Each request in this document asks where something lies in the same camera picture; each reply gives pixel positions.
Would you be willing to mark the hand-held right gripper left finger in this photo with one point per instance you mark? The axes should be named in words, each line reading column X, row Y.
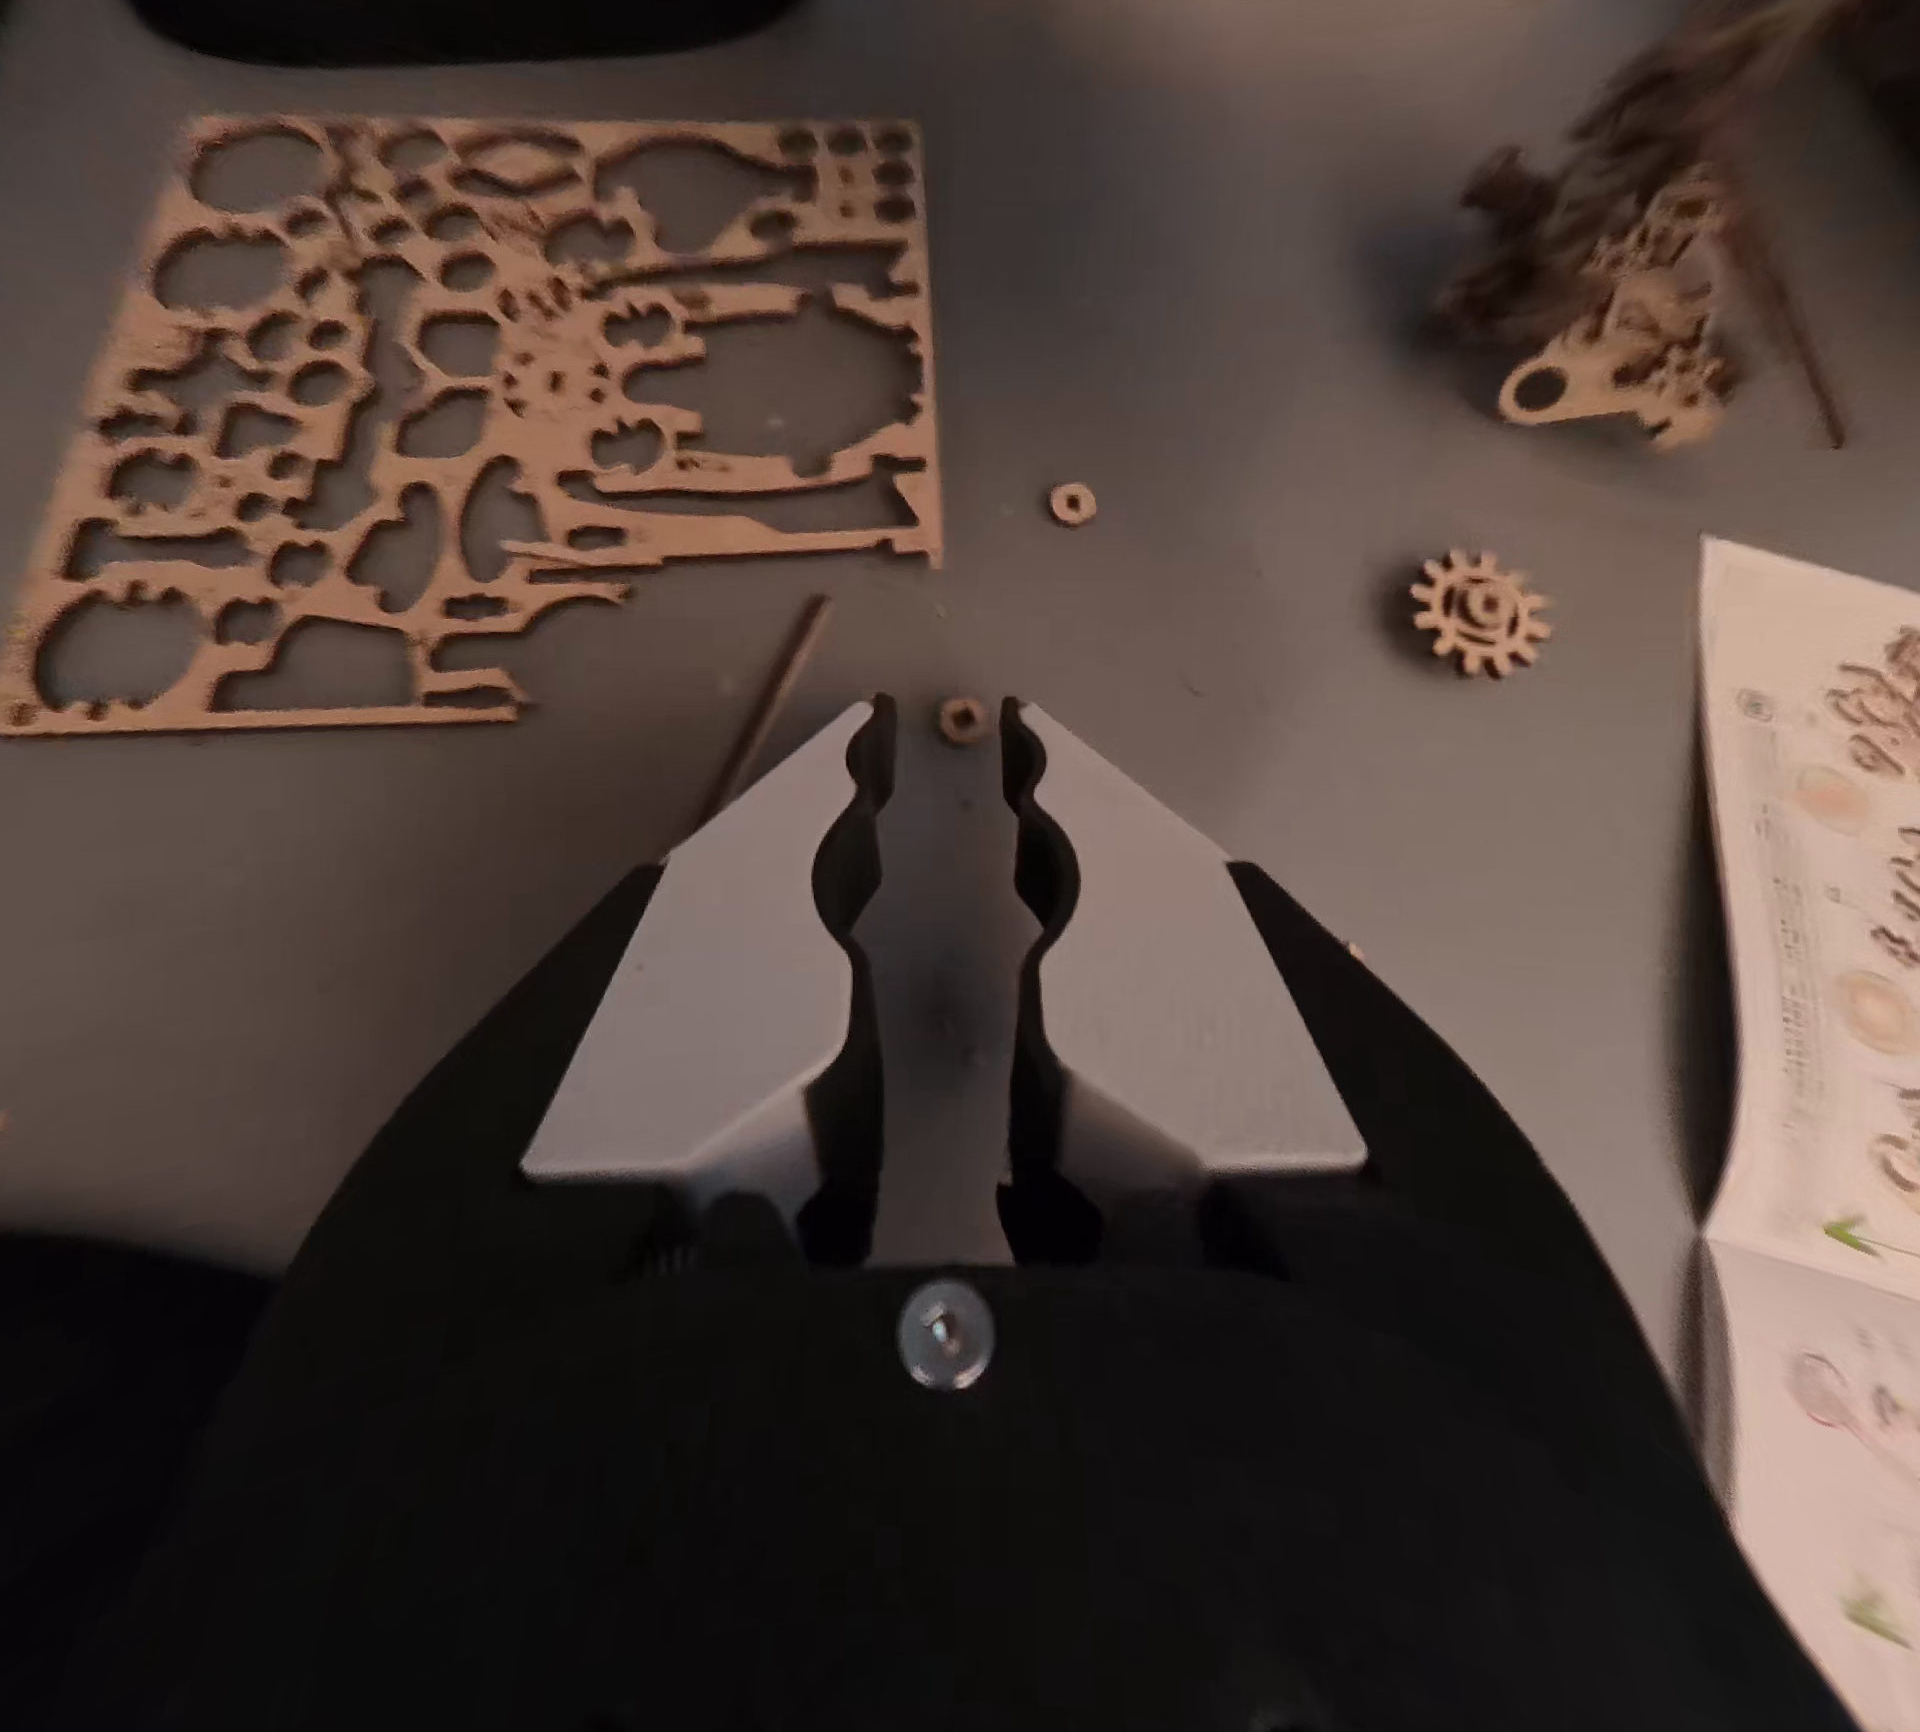
column 703, row 1027

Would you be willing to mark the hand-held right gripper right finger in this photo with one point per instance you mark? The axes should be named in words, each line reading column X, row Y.
column 1183, row 1027

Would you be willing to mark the small wooden washer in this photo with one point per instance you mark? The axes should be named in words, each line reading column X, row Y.
column 947, row 716
column 1055, row 505

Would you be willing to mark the laser-cut wooden parts sheet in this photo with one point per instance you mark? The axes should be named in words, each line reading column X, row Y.
column 780, row 518

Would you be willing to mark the partly built wooden model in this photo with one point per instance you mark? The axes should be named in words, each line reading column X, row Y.
column 1619, row 323

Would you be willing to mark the thin wooden stick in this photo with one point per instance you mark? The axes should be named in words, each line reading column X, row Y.
column 764, row 704

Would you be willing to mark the large wooden gear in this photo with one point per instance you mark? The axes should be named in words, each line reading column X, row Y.
column 1439, row 611

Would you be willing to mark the paper instruction booklet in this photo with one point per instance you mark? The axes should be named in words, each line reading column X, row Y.
column 1829, row 863

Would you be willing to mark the dark cloth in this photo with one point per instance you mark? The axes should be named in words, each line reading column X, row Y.
column 88, row 1462

